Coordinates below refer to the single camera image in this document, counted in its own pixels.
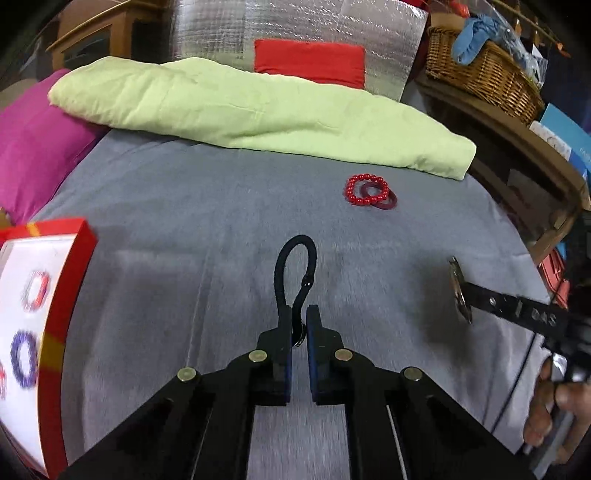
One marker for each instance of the wicker basket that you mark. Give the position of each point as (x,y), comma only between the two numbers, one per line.
(485,78)

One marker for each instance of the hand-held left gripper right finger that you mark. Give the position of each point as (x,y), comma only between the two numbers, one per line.
(314,341)

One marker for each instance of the red jewelry box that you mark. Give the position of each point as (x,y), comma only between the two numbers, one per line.
(69,277)

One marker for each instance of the grey bed sheet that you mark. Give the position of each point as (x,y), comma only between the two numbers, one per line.
(207,221)

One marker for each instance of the silver bangle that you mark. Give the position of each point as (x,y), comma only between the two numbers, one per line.
(458,286)

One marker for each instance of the silver foil insulation panel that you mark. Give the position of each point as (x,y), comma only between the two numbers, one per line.
(207,32)

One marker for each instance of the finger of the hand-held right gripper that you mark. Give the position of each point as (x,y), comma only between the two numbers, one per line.
(508,307)

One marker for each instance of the clear plastic bag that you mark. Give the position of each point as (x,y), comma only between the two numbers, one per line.
(519,41)

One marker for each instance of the light green folded blanket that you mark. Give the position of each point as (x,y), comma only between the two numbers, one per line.
(254,110)

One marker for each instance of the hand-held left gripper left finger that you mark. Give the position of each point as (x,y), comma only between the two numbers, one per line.
(286,337)

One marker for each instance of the dark red bangle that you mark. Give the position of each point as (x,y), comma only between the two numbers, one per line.
(391,204)

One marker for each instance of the wooden shelf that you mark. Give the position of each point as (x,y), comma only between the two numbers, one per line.
(521,147)

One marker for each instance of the blue and white carton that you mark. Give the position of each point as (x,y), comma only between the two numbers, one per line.
(563,134)

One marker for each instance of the person's right hand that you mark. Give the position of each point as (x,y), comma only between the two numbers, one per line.
(549,406)

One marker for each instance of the wooden cabinet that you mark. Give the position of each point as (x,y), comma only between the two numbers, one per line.
(92,32)

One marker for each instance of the blue cloth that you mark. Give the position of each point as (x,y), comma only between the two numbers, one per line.
(471,37)

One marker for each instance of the magenta pillow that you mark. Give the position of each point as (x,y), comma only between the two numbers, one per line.
(37,138)

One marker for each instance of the red cushion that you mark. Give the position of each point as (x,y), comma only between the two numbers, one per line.
(309,62)

